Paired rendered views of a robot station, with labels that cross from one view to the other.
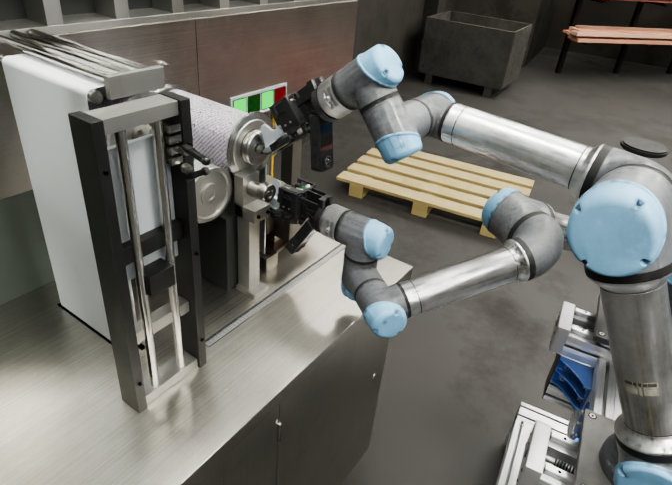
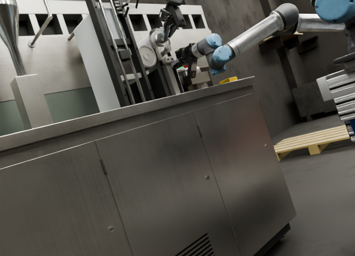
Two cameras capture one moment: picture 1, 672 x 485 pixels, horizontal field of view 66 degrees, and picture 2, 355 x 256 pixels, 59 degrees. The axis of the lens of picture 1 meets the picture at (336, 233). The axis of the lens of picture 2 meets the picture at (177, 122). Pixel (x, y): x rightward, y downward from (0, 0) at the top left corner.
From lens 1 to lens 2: 1.14 m
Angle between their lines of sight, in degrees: 36
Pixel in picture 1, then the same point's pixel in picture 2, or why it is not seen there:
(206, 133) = (142, 43)
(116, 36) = not seen: hidden behind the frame
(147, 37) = not seen: hidden behind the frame
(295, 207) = (182, 53)
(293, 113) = (165, 11)
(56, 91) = (86, 20)
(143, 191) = (112, 25)
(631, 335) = not seen: outside the picture
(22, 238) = (88, 105)
